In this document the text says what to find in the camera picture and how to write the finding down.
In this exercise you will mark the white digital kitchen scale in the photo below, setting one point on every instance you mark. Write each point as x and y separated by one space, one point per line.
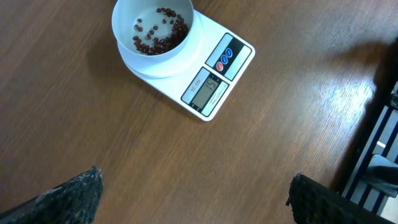
201 76

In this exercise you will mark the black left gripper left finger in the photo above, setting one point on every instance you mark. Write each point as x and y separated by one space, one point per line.
74 201

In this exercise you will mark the white plastic bowl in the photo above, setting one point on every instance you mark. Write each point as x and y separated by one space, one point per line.
126 13

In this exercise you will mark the red beans in bowl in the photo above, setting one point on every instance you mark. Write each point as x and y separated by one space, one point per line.
152 45

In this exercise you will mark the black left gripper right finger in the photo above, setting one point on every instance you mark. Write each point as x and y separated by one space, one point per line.
313 203

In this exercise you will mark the black metal frame rack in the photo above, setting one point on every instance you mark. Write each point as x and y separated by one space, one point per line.
377 133

